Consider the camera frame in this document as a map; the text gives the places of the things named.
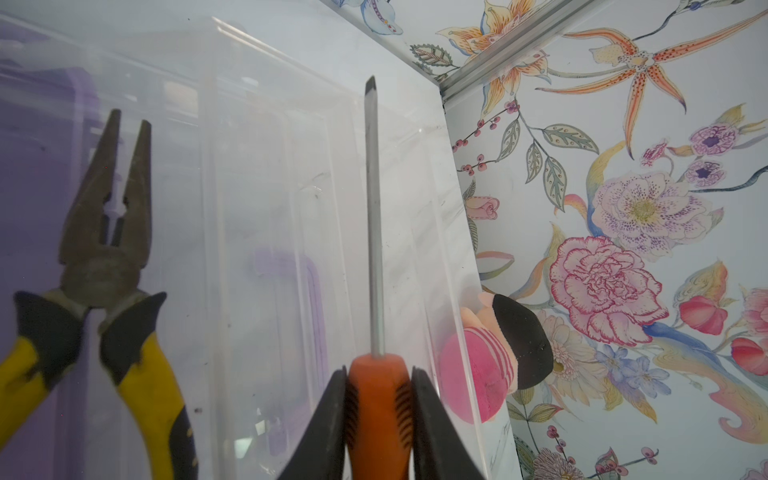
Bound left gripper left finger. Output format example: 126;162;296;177
278;367;347;480

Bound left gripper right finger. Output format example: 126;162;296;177
411;367;483;480

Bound purple plastic tool box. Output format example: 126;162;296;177
1;1;514;479

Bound yellow handled pliers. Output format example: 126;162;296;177
1;109;199;480

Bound pink striped ball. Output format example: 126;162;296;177
438;292;519;423

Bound black round pad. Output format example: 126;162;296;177
492;295;554;390

